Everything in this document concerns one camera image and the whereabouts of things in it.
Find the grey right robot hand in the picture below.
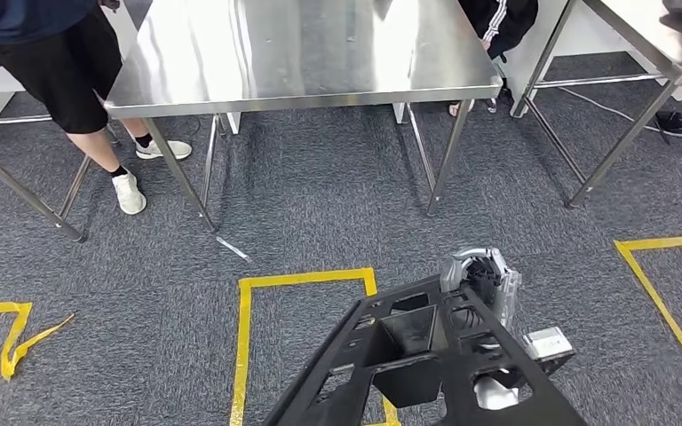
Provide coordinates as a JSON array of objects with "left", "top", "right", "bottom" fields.
[{"left": 439, "top": 247, "right": 523, "bottom": 337}]

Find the black plastic panel part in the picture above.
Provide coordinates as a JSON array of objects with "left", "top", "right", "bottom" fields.
[{"left": 261, "top": 272, "right": 590, "bottom": 426}]

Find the yellow floor tape outline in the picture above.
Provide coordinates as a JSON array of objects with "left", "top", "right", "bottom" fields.
[
  {"left": 229, "top": 267, "right": 402, "bottom": 426},
  {"left": 613, "top": 233, "right": 682, "bottom": 377}
]

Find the black power adapter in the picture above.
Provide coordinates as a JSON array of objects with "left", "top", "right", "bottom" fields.
[{"left": 654, "top": 109, "right": 682, "bottom": 137}]

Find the person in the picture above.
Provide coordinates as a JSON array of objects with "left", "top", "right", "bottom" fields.
[
  {"left": 0, "top": 0, "right": 194, "bottom": 217},
  {"left": 448, "top": 0, "right": 541, "bottom": 118}
]

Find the silver tape strip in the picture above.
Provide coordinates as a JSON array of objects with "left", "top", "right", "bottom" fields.
[{"left": 215, "top": 235, "right": 253, "bottom": 264}]

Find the loose yellow floor tape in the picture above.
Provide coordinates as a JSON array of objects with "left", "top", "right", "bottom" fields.
[{"left": 0, "top": 301, "right": 75, "bottom": 382}]

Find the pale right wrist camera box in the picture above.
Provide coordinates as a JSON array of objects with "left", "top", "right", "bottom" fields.
[{"left": 519, "top": 327, "right": 576, "bottom": 361}]

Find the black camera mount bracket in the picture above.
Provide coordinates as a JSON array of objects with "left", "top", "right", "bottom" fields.
[{"left": 534, "top": 351, "right": 577, "bottom": 379}]

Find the white floor cable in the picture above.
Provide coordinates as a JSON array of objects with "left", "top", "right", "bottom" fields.
[{"left": 557, "top": 86, "right": 682, "bottom": 140}]

